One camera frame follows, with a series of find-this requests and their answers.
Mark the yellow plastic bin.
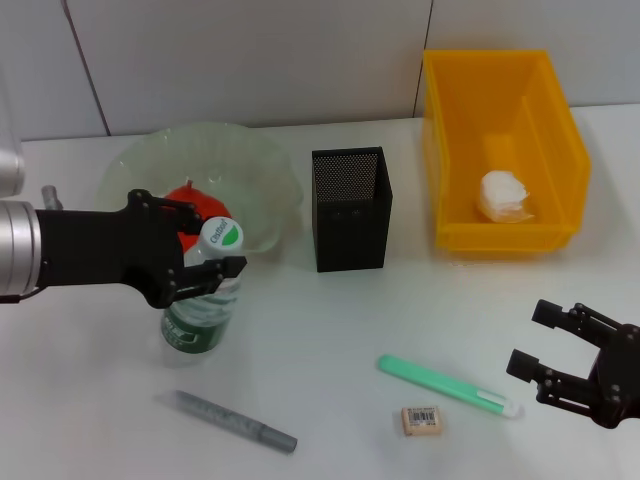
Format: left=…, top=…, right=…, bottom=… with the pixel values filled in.
left=422, top=48, right=594, bottom=254

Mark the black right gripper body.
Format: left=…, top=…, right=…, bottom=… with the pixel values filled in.
left=588, top=323, right=640, bottom=431

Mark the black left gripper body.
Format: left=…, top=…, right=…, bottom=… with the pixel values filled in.
left=34, top=188, right=187, bottom=308

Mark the white paper ball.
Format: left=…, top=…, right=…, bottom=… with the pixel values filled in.
left=478, top=169, right=537, bottom=224

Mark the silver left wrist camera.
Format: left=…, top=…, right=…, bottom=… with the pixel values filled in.
left=0, top=147, right=26, bottom=197

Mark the beige eraser with barcode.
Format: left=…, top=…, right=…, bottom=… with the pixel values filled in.
left=401, top=405, right=444, bottom=437

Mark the translucent wavy glass fruit plate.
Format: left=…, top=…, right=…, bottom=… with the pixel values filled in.
left=94, top=122, right=306, bottom=256

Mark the clear green-label water bottle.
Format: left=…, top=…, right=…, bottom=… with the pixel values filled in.
left=159, top=215, right=246, bottom=369

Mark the black mesh pen holder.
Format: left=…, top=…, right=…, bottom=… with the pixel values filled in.
left=310, top=146, right=395, bottom=274

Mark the grey marker pen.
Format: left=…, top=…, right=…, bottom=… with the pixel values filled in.
left=153, top=389, right=300, bottom=455

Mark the red-orange orange fruit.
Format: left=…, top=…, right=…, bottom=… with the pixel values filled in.
left=164, top=182, right=231, bottom=254

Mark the green pen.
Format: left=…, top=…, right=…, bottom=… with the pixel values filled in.
left=377, top=353, right=526, bottom=422

